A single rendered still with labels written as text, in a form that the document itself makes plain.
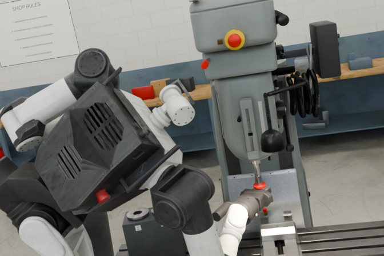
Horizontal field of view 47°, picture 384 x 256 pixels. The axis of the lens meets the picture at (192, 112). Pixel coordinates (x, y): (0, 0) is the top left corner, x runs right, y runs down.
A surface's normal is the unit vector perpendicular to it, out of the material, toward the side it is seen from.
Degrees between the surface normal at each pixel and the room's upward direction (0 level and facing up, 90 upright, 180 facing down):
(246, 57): 90
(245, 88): 90
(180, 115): 118
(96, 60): 61
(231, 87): 90
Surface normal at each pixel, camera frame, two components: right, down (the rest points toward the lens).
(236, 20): -0.13, 0.25
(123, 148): -0.34, -0.17
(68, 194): -0.50, 0.02
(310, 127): -0.38, 0.28
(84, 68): -0.04, -0.26
